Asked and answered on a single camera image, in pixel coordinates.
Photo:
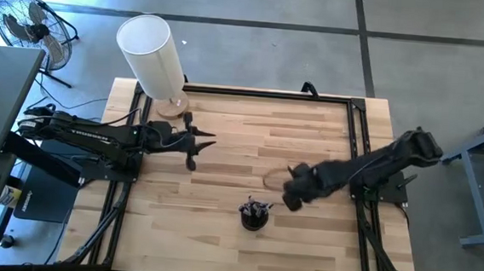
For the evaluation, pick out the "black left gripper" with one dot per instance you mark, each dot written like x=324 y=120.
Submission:
x=173 y=139

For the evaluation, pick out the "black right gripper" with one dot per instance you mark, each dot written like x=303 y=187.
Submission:
x=307 y=185

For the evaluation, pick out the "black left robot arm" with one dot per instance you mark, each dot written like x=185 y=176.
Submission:
x=92 y=135

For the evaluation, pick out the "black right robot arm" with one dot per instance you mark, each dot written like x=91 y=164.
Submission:
x=381 y=166

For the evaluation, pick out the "black round brush cup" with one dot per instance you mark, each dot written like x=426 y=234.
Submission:
x=254 y=226

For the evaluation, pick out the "white shade wooden-base lamp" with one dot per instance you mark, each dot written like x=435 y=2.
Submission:
x=149 y=56

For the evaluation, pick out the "black desk leg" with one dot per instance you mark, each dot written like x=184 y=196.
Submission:
x=44 y=160

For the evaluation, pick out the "black Trossen box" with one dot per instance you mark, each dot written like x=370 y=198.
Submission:
x=45 y=200

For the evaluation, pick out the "grey metal cart table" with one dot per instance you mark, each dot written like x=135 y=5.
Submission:
x=481 y=220

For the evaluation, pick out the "black floor fan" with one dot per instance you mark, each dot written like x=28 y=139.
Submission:
x=31 y=31

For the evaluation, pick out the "grey desk top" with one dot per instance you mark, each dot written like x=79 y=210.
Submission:
x=1 y=101

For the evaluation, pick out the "black desk foot knob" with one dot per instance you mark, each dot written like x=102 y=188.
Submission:
x=6 y=241

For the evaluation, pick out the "black aluminium table frame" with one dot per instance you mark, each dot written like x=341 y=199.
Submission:
x=270 y=95

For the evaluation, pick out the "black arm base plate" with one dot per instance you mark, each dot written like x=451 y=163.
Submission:
x=387 y=192
x=102 y=173

